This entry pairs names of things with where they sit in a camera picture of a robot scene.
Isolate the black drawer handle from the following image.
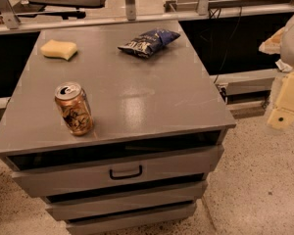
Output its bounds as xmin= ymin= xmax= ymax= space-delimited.
xmin=109 ymin=164 xmax=143 ymax=180

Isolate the yellow sponge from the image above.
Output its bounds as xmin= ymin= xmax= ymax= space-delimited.
xmin=40 ymin=39 xmax=77 ymax=61

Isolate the white crumpled cloth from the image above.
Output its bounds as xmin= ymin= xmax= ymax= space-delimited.
xmin=275 ymin=60 xmax=293 ymax=72

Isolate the blue chip bag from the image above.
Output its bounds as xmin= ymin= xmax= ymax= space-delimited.
xmin=118 ymin=28 xmax=180 ymax=59

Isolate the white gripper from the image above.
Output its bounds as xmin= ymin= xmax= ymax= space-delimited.
xmin=259 ymin=15 xmax=294 ymax=130

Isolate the black hanging cable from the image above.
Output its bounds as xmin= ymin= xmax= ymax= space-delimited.
xmin=208 ymin=6 xmax=243 ymax=85

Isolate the black office chair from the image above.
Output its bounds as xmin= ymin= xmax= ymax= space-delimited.
xmin=13 ymin=0 xmax=106 ymax=20

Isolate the orange soda can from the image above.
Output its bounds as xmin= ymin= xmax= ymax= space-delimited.
xmin=55 ymin=81 xmax=93 ymax=136

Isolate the grey metal railing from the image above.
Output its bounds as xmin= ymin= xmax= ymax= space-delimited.
xmin=0 ymin=0 xmax=294 ymax=34

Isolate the grey drawer cabinet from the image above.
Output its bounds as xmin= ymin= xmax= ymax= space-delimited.
xmin=0 ymin=23 xmax=235 ymax=235

